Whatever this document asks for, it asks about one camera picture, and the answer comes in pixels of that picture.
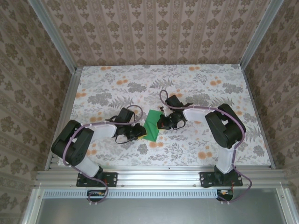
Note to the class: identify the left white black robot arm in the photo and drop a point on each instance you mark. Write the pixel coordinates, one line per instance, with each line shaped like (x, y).
(105, 131)

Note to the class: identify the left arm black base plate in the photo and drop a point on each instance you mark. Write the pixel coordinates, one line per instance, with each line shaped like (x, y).
(112, 179)

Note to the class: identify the black control board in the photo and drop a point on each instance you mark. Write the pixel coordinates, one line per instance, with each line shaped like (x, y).
(93, 198)
(225, 197)

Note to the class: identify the floral table cover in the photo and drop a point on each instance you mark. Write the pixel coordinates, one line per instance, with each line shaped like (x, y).
(187, 77)

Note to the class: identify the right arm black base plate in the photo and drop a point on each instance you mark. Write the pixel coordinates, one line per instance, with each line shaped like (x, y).
(205, 179)

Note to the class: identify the grey metal panel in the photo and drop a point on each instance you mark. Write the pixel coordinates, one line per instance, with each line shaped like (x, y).
(151, 210)

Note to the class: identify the aluminium frame post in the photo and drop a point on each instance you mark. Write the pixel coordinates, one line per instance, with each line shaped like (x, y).
(53, 37)
(259, 32)

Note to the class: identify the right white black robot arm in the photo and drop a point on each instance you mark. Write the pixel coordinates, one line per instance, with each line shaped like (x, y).
(225, 161)

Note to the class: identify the aluminium side rail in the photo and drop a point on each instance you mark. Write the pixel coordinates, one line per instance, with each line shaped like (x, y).
(71, 93)
(257, 116)

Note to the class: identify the green cloth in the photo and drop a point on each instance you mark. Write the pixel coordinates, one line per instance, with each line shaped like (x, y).
(150, 130)

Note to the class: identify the aluminium cross rail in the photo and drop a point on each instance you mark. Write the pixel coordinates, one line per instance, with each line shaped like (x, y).
(158, 177)

